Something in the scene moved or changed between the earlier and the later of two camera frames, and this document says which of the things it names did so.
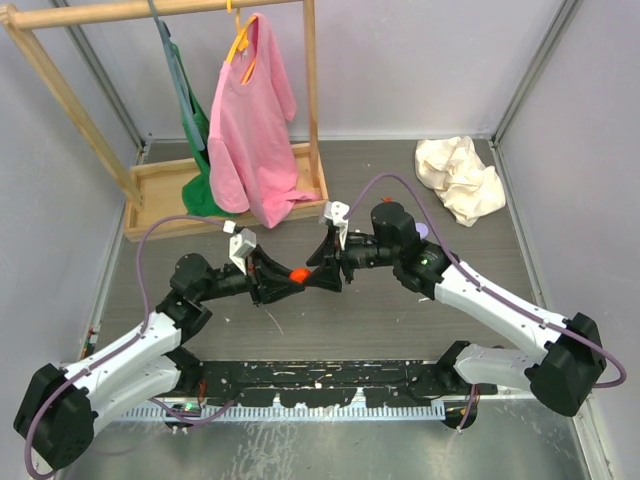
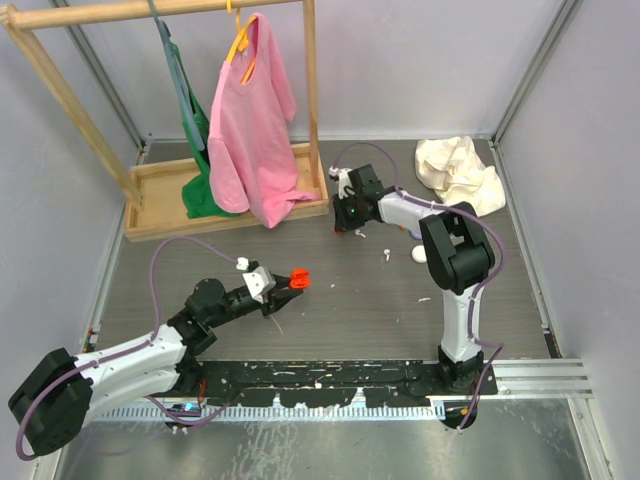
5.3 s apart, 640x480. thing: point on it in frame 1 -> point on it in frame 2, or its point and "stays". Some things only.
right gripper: x=326 y=275 -> x=341 y=222
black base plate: x=324 y=382 stays
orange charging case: x=299 y=275 stays
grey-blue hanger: x=178 y=78 stays
